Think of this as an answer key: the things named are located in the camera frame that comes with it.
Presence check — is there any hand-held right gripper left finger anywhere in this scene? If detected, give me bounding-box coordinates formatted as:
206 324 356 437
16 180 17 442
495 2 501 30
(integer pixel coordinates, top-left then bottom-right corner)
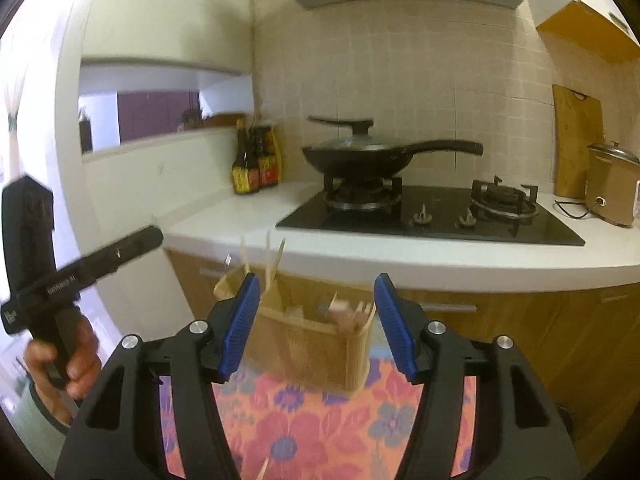
54 272 262 480

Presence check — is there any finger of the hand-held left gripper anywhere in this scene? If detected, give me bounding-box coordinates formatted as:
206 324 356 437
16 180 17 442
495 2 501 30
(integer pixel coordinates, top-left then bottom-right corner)
94 225 164 279

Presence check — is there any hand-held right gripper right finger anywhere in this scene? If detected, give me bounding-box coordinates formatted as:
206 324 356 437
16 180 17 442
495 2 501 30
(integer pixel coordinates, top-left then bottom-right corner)
373 272 585 480

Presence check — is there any beige plastic utensil basket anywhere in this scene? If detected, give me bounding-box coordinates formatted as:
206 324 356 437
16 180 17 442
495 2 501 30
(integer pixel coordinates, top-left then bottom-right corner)
214 265 377 393

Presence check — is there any person's left forearm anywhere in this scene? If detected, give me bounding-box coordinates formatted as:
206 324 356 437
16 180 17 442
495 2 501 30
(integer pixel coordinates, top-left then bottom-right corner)
10 380 83 451

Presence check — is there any person's left hand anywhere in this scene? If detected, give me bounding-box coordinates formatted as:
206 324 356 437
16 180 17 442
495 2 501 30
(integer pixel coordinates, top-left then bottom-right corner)
24 317 102 401

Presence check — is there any white kitchen countertop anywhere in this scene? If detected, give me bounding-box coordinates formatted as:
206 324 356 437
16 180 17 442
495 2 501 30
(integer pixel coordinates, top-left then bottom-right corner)
152 180 640 293

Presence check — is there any dark object on ledge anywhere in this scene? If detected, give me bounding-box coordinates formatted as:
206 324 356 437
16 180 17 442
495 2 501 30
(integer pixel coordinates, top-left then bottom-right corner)
77 115 95 154

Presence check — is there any floral tablecloth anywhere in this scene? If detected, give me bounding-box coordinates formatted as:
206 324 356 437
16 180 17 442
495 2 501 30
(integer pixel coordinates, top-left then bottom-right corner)
160 345 476 480

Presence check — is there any wooden base cabinet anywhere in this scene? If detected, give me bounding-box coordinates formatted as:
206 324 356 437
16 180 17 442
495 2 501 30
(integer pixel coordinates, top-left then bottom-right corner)
165 250 640 411

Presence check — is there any tall dark sauce bottle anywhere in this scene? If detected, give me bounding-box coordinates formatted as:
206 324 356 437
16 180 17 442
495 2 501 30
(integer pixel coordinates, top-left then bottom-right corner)
231 125 261 195

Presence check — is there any black gas stove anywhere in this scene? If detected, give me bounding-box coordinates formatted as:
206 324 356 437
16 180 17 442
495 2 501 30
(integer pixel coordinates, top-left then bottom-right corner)
276 176 586 247

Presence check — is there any red-label dark sauce bottle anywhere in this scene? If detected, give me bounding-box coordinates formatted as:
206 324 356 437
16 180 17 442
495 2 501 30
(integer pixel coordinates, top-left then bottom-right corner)
250 125 280 188

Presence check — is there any black wok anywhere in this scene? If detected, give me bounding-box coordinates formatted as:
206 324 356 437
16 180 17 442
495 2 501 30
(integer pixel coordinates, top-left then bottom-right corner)
301 140 484 177

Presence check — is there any wooden cutting board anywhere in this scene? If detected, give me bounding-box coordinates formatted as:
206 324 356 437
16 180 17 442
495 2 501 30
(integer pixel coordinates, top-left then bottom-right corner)
551 84 605 200

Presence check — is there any beige rice cooker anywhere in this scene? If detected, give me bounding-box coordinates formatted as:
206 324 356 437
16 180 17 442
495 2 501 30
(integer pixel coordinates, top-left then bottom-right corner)
584 141 640 228

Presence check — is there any metal cabinet handle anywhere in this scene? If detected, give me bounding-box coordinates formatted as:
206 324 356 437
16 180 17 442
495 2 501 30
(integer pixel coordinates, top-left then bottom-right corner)
422 302 478 314

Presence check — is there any black-handled glass wok lid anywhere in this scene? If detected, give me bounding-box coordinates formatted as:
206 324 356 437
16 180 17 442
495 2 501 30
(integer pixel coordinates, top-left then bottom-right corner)
306 116 401 153

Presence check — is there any black power cable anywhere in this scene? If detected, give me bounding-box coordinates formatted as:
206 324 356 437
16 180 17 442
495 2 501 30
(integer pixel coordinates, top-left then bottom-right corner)
552 197 608 221

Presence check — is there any white and yellow wall cabinet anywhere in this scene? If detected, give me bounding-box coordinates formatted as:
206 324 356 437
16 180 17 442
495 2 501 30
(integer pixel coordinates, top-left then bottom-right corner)
527 0 640 66

